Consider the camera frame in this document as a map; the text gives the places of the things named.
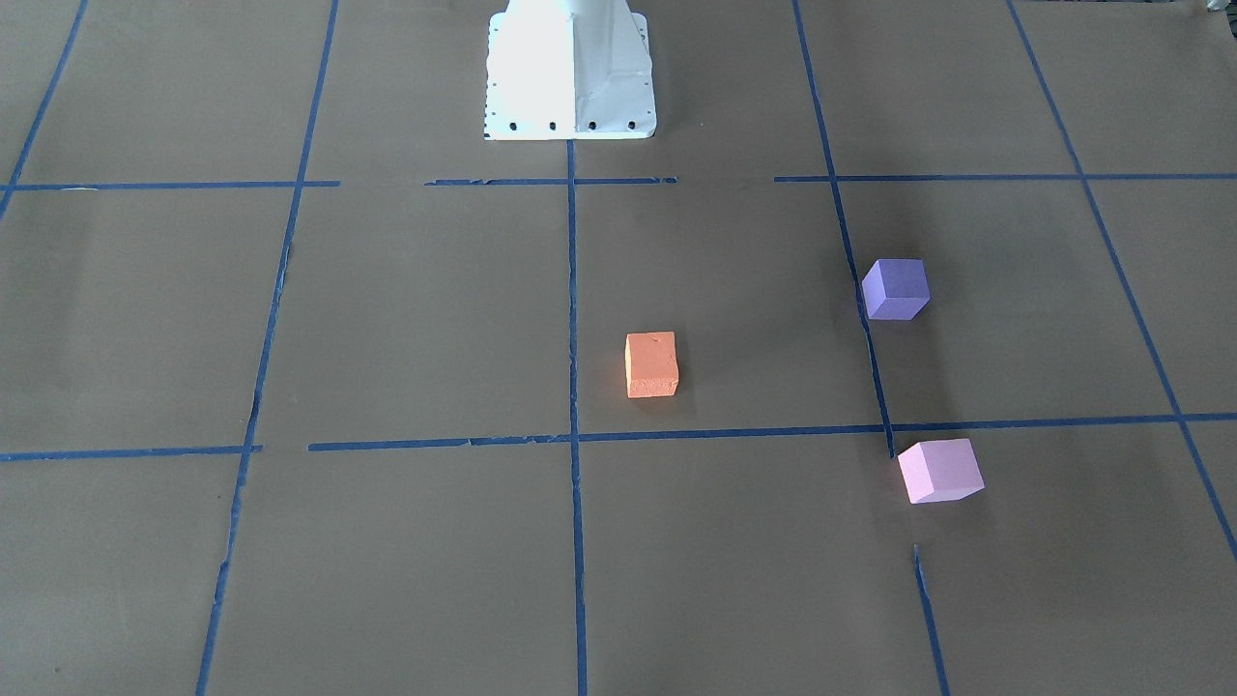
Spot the orange foam cube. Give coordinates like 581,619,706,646
623,333,679,399

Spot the purple foam cube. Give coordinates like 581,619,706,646
862,257,931,321

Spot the pink foam cube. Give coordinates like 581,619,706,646
897,439,986,504

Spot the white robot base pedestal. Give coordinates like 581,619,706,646
482,1,658,141

